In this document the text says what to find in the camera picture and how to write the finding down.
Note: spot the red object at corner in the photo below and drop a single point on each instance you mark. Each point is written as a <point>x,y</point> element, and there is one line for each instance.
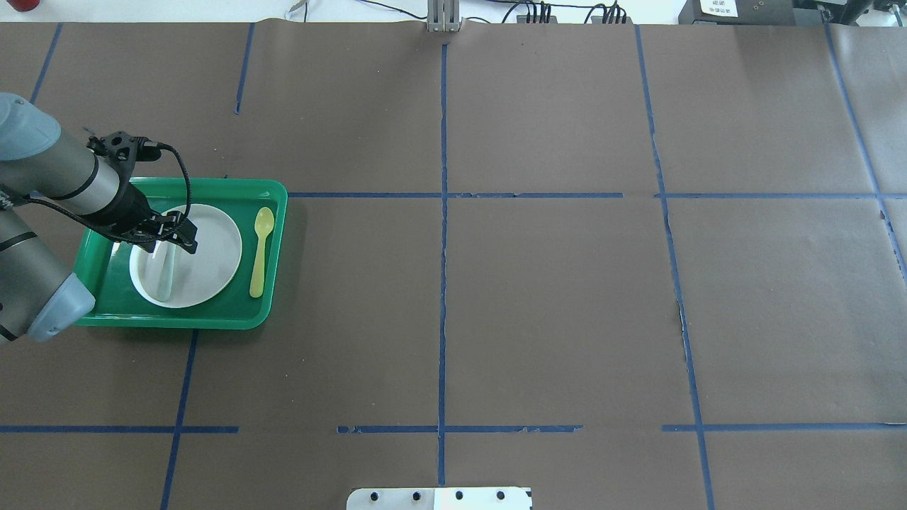
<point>23,5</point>

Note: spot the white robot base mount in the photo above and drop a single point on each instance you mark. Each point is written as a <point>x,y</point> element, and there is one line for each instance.
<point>441,498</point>

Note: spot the black box with label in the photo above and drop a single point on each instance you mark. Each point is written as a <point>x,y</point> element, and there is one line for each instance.
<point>757,13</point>

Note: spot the black cable connectors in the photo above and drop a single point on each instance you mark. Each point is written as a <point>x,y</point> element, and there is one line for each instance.
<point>544,13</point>

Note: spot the yellow plastic spoon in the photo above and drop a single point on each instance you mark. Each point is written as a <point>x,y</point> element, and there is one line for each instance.
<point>264,225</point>

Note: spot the green plastic tray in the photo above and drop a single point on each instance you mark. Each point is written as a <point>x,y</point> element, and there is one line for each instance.
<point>103,266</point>

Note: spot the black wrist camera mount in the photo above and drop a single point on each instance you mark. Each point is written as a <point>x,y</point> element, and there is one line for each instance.
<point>123,151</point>

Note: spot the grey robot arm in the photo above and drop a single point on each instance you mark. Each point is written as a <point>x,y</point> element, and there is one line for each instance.
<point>89,183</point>

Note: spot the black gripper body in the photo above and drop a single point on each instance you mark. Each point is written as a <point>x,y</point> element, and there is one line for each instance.
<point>132,207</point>

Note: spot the white round plate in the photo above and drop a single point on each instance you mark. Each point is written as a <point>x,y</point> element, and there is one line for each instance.
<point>201,276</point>

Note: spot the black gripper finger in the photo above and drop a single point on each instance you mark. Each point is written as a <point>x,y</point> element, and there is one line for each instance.
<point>144,240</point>
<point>181,232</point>

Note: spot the pale translucent plastic fork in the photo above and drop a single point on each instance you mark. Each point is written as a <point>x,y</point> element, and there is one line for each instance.
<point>160,271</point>

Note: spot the grey aluminium post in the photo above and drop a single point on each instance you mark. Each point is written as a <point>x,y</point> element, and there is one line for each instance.
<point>444,16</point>

